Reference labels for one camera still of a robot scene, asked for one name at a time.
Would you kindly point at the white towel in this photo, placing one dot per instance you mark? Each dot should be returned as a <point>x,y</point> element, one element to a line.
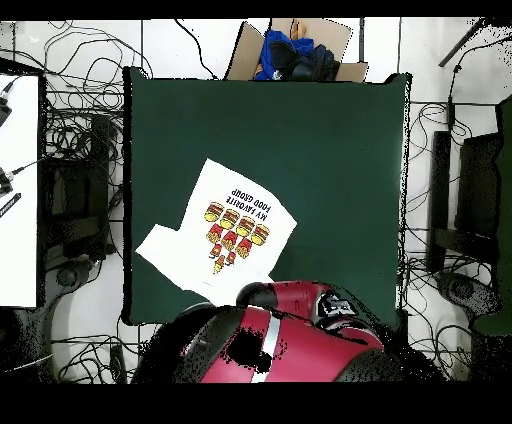
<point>192,248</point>

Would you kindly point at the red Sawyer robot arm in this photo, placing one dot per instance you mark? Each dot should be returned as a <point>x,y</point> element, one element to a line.
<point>304,348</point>

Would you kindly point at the dark green table cloth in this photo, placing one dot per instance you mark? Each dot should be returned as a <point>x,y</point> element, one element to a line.
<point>320,160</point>

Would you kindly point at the brown cardboard box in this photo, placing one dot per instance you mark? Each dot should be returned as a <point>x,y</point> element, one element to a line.
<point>244,56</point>

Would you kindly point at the dark navy garment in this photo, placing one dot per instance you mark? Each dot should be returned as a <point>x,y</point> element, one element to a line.
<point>316,64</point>

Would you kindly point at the blue garment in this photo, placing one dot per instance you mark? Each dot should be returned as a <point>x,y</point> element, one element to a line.
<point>276,38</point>

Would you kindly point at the black power strip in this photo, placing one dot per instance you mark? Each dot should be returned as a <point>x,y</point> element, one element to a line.
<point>118,364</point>

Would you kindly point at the white desk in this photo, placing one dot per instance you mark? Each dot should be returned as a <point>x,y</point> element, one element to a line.
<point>20,240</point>

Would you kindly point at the black labelled bar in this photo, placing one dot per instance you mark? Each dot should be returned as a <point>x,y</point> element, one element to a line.
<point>10,204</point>

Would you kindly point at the black device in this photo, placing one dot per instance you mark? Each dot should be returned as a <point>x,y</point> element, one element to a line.
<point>4,110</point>
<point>4,184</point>

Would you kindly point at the black rod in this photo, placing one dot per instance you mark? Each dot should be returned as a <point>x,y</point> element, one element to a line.
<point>464,42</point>

